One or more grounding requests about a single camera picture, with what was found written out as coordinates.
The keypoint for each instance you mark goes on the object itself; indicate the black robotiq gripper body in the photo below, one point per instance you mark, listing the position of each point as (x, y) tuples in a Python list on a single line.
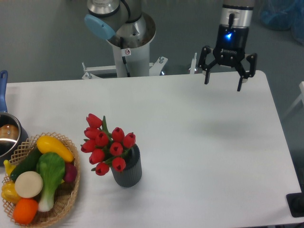
[(230, 45)]

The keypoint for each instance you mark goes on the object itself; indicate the red tulip bouquet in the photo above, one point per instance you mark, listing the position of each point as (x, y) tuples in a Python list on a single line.
[(107, 149)]

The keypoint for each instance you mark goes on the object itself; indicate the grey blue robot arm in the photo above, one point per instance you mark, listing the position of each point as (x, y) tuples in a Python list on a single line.
[(238, 14)]

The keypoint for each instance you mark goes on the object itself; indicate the dark grey ribbed vase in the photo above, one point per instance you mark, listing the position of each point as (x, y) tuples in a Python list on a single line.
[(133, 170)]

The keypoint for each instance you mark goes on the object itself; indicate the blue plastic bag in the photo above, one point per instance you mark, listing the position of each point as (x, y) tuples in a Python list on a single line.
[(284, 15)]

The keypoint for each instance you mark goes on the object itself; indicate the white furniture leg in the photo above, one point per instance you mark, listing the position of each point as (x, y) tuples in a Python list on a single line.
[(297, 104)]

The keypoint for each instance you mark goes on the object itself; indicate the black device at table edge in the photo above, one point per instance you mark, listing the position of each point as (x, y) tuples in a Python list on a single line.
[(296, 204)]

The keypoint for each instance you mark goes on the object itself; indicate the purple red radish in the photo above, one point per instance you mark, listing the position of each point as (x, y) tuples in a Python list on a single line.
[(70, 173)]

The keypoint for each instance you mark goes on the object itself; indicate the yellow squash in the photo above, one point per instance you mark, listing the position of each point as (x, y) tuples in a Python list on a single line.
[(47, 143)]

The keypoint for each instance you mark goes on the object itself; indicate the green bok choy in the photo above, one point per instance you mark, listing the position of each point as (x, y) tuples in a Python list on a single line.
[(51, 168)]

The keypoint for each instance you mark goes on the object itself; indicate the woven wicker basket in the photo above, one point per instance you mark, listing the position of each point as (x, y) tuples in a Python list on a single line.
[(65, 195)]

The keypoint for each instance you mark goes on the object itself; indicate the dark green cucumber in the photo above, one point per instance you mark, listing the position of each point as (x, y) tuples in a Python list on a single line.
[(28, 164)]

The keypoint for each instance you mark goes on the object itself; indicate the round cream white vegetable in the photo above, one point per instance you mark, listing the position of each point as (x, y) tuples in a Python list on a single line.
[(29, 184)]

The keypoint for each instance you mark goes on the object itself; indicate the yellow banana tip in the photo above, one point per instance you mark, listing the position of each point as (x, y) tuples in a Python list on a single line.
[(9, 168)]

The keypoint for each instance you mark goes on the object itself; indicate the orange fruit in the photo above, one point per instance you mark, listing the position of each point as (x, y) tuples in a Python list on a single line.
[(25, 211)]

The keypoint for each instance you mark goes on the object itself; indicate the yellow bell pepper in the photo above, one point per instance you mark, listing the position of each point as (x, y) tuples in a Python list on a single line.
[(9, 193)]

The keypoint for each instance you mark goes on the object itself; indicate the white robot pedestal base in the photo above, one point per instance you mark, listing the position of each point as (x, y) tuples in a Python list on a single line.
[(129, 31)]

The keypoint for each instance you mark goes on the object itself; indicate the blue handled saucepan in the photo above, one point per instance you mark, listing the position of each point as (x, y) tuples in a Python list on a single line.
[(12, 134)]

